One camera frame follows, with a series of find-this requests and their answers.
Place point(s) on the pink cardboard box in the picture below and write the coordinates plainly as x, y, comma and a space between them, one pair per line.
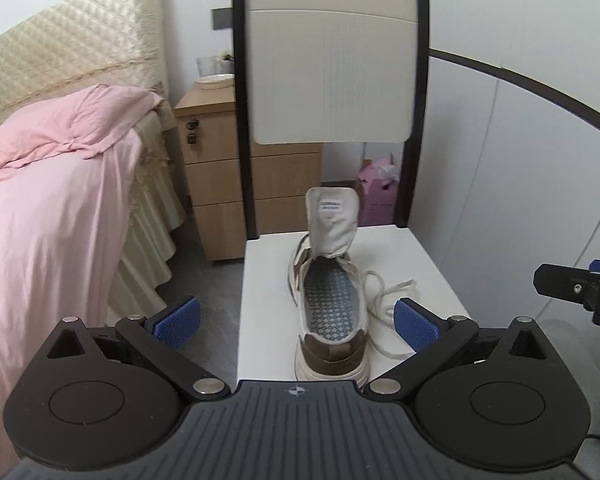
377, 200

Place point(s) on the white shoelace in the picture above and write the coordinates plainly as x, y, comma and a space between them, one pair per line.
399, 287

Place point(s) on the cabinet keys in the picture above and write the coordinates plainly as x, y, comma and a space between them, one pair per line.
193, 132

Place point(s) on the pink bed sheet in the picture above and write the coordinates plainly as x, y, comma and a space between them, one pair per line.
40, 260

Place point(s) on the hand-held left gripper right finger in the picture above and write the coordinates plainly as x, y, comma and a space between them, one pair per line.
415, 325

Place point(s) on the pink pillow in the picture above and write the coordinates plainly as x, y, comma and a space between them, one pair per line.
55, 130

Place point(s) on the glass cup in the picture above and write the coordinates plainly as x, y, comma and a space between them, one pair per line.
206, 67

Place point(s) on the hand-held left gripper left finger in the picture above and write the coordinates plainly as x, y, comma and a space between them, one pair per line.
177, 321

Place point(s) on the cream quilted headboard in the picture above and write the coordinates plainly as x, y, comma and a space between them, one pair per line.
55, 35

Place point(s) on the white chair with black frame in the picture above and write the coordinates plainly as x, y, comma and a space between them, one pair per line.
330, 60

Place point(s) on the wooden bedside cabinet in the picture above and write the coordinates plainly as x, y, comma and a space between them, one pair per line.
215, 180

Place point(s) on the white and brown shoe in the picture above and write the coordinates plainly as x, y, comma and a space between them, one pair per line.
330, 305

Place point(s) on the grey wall plate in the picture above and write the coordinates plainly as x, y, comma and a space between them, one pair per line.
222, 19

